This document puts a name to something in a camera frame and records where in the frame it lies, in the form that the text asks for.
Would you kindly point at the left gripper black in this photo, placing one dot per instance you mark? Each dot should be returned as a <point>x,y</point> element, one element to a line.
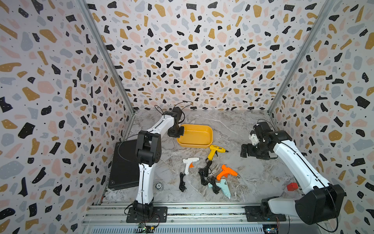
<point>170,133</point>

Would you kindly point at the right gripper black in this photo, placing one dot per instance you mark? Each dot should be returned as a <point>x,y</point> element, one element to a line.
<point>248,147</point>

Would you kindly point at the yellow plastic storage box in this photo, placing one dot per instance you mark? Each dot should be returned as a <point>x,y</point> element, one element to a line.
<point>196,136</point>

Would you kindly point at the orange hot glue gun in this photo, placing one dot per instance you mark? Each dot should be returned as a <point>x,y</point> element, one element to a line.
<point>226,171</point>

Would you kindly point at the yellow hot glue gun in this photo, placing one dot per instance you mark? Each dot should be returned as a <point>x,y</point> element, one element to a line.
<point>205,172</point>

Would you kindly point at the white hot glue gun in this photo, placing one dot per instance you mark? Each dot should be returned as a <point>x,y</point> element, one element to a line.
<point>188,164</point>

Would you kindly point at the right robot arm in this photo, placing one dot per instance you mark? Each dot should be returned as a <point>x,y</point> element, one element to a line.
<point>321,200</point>

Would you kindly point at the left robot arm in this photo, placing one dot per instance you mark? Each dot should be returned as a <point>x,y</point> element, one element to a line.
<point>148,152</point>

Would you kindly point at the mint green hot glue gun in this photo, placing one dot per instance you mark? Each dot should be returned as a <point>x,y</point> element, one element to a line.
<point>221,186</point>

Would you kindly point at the black flat box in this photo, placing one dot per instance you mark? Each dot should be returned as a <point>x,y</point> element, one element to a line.
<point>125,168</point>

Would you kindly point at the small round metal disc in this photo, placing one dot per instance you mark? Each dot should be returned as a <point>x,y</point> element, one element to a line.
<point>159,186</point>

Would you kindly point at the red small object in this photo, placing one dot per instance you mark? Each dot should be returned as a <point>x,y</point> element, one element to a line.
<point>292,187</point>

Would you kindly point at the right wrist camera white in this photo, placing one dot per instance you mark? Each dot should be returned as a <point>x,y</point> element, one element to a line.
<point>253,138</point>

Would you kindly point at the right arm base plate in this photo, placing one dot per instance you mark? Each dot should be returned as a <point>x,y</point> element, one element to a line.
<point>254,213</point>

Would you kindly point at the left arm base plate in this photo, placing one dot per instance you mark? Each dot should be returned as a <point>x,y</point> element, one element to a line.
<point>159,215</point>

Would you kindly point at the aluminium front rail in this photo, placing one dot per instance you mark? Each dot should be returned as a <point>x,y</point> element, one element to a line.
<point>221,213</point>

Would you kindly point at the white perforated cable tray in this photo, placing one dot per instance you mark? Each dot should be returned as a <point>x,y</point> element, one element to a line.
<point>181,229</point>

